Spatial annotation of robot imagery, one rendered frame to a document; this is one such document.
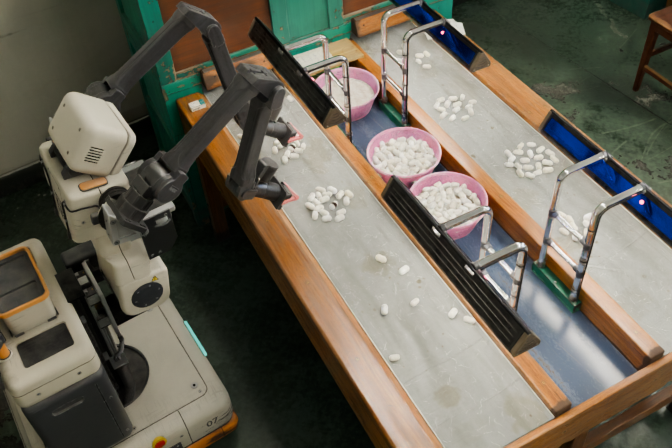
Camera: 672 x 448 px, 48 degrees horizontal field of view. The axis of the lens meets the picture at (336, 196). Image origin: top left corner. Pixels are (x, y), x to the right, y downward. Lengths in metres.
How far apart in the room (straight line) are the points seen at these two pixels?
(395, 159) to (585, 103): 1.76
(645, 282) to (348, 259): 0.90
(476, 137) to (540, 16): 2.18
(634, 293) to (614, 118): 1.90
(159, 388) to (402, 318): 0.96
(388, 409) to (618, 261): 0.89
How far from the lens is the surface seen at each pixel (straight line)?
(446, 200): 2.60
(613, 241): 2.57
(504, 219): 2.59
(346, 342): 2.21
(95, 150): 2.07
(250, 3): 3.04
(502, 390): 2.18
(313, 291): 2.33
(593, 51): 4.69
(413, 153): 2.77
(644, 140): 4.13
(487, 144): 2.83
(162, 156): 2.04
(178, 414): 2.74
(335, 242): 2.48
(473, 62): 2.64
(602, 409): 2.28
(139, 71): 2.34
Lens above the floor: 2.60
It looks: 45 degrees down
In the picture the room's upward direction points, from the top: 4 degrees counter-clockwise
